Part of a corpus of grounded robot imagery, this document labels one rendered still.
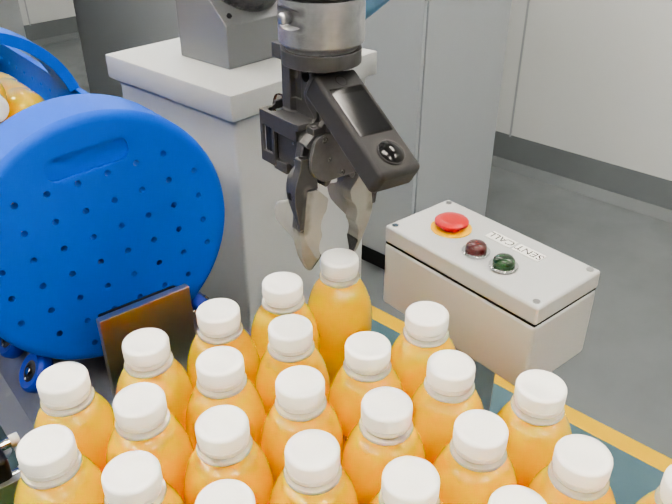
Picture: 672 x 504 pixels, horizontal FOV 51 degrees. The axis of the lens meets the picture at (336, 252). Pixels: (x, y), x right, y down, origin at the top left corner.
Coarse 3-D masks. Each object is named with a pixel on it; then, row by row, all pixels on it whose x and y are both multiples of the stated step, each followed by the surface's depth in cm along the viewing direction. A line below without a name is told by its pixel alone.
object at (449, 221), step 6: (438, 216) 74; (444, 216) 74; (450, 216) 74; (456, 216) 74; (462, 216) 74; (438, 222) 73; (444, 222) 73; (450, 222) 73; (456, 222) 73; (462, 222) 73; (468, 222) 74; (444, 228) 73; (450, 228) 73; (456, 228) 73; (462, 228) 73
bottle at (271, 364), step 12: (312, 348) 61; (264, 360) 62; (276, 360) 61; (288, 360) 60; (300, 360) 60; (312, 360) 61; (264, 372) 61; (276, 372) 60; (324, 372) 62; (264, 384) 61; (264, 396) 61
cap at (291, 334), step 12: (276, 324) 61; (288, 324) 61; (300, 324) 61; (276, 336) 59; (288, 336) 59; (300, 336) 59; (312, 336) 61; (276, 348) 60; (288, 348) 59; (300, 348) 60
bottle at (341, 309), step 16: (320, 272) 72; (320, 288) 71; (336, 288) 70; (352, 288) 71; (320, 304) 71; (336, 304) 70; (352, 304) 70; (368, 304) 72; (320, 320) 71; (336, 320) 70; (352, 320) 71; (368, 320) 72; (320, 336) 72; (336, 336) 71; (320, 352) 73; (336, 352) 72; (336, 368) 73
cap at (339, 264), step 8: (336, 248) 72; (344, 248) 72; (328, 256) 71; (336, 256) 71; (344, 256) 71; (352, 256) 70; (320, 264) 70; (328, 264) 69; (336, 264) 69; (344, 264) 69; (352, 264) 69; (328, 272) 69; (336, 272) 69; (344, 272) 69; (352, 272) 70; (336, 280) 70; (344, 280) 70
